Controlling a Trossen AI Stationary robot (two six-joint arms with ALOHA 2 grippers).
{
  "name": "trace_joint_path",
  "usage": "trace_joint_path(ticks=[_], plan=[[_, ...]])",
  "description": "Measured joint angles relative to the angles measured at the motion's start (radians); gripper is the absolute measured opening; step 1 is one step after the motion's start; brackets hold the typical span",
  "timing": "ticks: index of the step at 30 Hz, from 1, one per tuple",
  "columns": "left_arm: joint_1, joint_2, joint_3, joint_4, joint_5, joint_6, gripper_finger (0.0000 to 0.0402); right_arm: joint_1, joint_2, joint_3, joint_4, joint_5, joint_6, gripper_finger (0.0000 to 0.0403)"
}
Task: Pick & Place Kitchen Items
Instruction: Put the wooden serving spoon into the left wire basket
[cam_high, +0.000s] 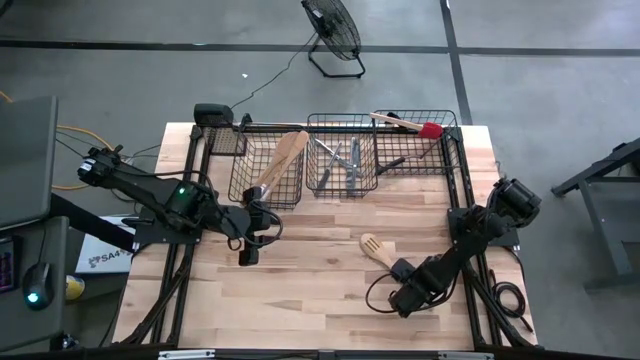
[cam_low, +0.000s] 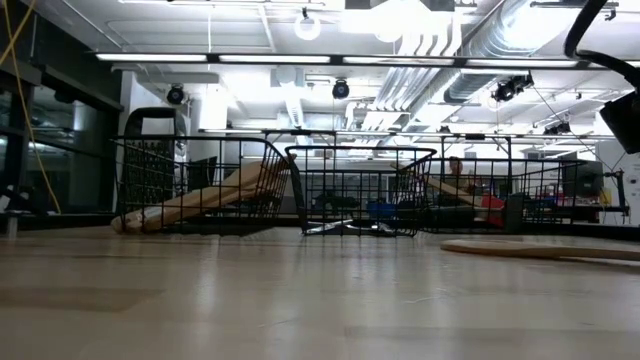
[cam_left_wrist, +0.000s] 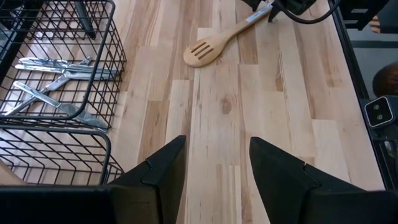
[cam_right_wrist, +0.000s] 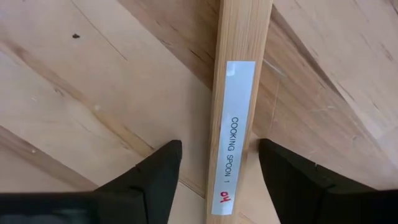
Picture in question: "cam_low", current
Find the wooden spork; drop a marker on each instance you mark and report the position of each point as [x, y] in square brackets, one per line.
[270, 167]

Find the wooden spoon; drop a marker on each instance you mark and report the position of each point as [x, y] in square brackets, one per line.
[150, 217]

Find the black round ceiling fixture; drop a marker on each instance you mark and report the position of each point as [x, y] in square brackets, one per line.
[557, 129]
[340, 89]
[510, 89]
[175, 95]

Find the dark boxy monitor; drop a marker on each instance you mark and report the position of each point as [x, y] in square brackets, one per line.
[584, 178]

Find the person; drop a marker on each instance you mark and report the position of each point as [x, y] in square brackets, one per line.
[455, 166]

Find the wooden flat spatula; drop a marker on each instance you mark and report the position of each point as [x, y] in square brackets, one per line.
[500, 248]

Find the white round pendant lamp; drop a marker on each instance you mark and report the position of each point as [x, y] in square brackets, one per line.
[307, 27]

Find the black background monitor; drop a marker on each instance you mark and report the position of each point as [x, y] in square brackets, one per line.
[204, 172]

